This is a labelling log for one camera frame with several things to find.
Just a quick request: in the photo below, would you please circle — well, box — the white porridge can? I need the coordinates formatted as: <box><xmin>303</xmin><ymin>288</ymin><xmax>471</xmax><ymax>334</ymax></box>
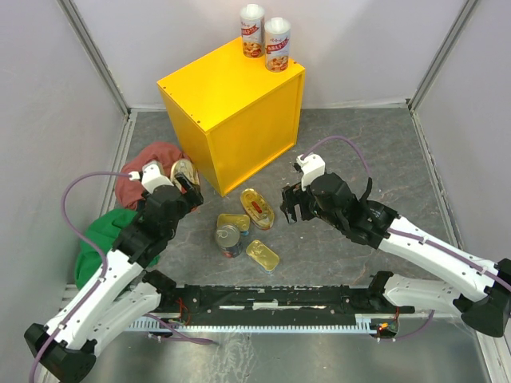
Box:
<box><xmin>240</xmin><ymin>3</ymin><xmax>265</xmax><ymax>58</ymax></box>
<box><xmin>264</xmin><ymin>17</ymin><xmax>291</xmax><ymax>73</ymax></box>

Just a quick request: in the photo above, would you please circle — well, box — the green cloth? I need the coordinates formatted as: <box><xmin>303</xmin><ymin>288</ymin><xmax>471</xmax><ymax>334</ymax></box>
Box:
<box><xmin>74</xmin><ymin>208</ymin><xmax>138</xmax><ymax>290</ymax></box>

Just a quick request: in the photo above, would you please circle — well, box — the yellow wooden cabinet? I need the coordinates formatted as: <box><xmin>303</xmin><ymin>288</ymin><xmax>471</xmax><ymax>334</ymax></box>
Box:
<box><xmin>157</xmin><ymin>38</ymin><xmax>306</xmax><ymax>196</ymax></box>

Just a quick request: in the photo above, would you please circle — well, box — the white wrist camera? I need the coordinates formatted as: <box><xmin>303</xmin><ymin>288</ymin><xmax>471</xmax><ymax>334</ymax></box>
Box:
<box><xmin>296</xmin><ymin>153</ymin><xmax>326</xmax><ymax>192</ymax></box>
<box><xmin>129</xmin><ymin>160</ymin><xmax>173</xmax><ymax>194</ymax></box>

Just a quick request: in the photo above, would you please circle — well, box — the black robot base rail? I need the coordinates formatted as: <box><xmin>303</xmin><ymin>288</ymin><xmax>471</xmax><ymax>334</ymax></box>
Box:
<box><xmin>156</xmin><ymin>272</ymin><xmax>414</xmax><ymax>327</ymax></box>

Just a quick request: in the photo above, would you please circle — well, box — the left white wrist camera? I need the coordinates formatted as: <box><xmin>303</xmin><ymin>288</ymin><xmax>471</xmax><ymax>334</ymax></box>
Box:
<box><xmin>129</xmin><ymin>160</ymin><xmax>173</xmax><ymax>194</ymax></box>

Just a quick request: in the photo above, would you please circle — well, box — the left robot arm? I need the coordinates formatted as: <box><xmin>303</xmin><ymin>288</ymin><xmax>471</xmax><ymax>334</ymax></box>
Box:
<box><xmin>24</xmin><ymin>165</ymin><xmax>204</xmax><ymax>382</ymax></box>

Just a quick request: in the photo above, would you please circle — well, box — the rectangular gold tin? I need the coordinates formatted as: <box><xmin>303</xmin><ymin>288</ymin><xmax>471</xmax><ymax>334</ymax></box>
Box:
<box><xmin>216</xmin><ymin>213</ymin><xmax>251</xmax><ymax>236</ymax></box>
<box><xmin>246</xmin><ymin>240</ymin><xmax>280</xmax><ymax>274</ymax></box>

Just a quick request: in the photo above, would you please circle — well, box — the red cloth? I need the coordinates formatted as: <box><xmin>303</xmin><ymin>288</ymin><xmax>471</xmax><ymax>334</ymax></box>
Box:
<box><xmin>115</xmin><ymin>141</ymin><xmax>189</xmax><ymax>211</ymax></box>

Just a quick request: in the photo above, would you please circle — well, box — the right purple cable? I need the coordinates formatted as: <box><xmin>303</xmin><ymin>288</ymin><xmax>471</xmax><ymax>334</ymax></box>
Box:
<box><xmin>301</xmin><ymin>134</ymin><xmax>371</xmax><ymax>176</ymax></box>

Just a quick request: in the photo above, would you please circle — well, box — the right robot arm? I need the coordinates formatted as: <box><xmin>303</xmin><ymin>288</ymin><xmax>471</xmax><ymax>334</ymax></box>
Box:
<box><xmin>280</xmin><ymin>173</ymin><xmax>510</xmax><ymax>338</ymax></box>

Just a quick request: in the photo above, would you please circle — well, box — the round dark can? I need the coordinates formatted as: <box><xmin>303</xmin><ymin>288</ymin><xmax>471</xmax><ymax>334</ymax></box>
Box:
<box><xmin>215</xmin><ymin>224</ymin><xmax>243</xmax><ymax>258</ymax></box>

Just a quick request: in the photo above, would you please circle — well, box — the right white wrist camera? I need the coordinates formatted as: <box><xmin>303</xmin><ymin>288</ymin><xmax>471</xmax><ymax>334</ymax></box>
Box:
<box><xmin>296</xmin><ymin>153</ymin><xmax>326</xmax><ymax>192</ymax></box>

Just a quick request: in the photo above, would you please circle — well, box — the oval gold tin on floor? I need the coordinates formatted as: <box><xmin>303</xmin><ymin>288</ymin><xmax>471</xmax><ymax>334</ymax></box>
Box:
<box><xmin>240</xmin><ymin>188</ymin><xmax>275</xmax><ymax>230</ymax></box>

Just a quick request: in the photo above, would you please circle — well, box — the oval gold fish tin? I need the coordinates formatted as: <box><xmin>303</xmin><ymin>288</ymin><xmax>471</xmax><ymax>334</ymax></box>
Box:
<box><xmin>170</xmin><ymin>158</ymin><xmax>200</xmax><ymax>193</ymax></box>

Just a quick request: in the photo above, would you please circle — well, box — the rectangular gold tin middle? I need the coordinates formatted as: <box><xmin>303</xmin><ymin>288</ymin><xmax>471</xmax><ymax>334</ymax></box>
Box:
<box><xmin>216</xmin><ymin>213</ymin><xmax>251</xmax><ymax>236</ymax></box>

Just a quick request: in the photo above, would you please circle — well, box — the rectangular gold tin front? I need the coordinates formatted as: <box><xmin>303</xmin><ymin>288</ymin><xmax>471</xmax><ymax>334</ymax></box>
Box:
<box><xmin>246</xmin><ymin>240</ymin><xmax>280</xmax><ymax>274</ymax></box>

